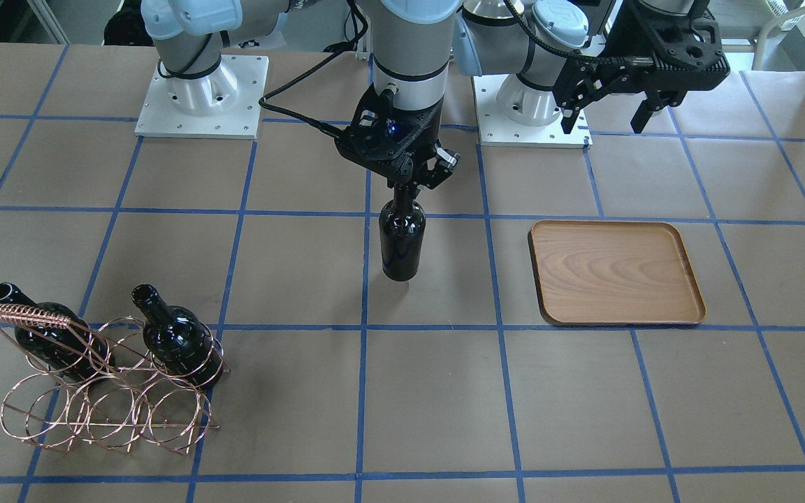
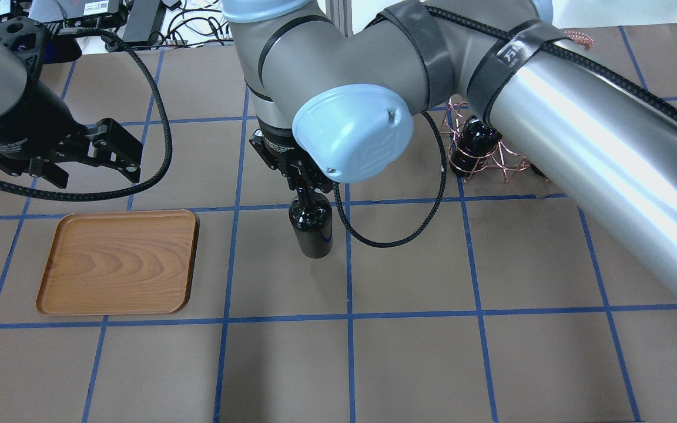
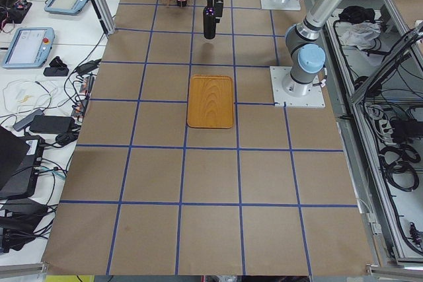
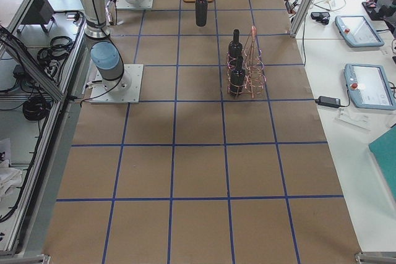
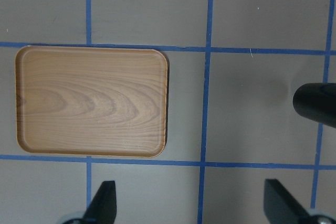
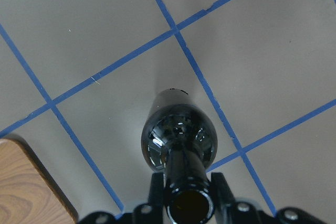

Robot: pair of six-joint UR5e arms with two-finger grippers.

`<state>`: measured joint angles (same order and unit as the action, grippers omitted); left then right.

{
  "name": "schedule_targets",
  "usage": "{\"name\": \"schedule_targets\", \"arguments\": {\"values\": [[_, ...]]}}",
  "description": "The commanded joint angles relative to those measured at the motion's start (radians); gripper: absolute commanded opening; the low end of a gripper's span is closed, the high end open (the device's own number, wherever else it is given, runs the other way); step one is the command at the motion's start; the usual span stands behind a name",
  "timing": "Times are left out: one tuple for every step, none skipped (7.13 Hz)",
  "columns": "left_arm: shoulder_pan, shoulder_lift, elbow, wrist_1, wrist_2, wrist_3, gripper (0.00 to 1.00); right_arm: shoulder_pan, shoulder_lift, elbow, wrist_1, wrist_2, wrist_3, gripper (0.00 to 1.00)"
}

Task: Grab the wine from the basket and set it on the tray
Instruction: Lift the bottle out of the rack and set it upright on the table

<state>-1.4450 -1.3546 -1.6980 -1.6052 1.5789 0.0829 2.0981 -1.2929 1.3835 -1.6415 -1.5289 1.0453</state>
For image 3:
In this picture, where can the dark wine bottle handled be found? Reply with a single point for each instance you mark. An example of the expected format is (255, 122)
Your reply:
(209, 23)

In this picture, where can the wooden tray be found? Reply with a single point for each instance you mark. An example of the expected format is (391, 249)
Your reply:
(210, 102)

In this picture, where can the teach pendant far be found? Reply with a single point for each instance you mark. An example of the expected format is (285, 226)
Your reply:
(65, 7)

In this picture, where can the teach pendant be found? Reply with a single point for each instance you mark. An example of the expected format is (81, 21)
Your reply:
(65, 7)
(29, 48)

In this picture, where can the teach pendant near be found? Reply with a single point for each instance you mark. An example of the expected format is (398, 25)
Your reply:
(29, 48)

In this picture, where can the black laptop power brick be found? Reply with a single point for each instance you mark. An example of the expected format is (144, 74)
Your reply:
(51, 124)

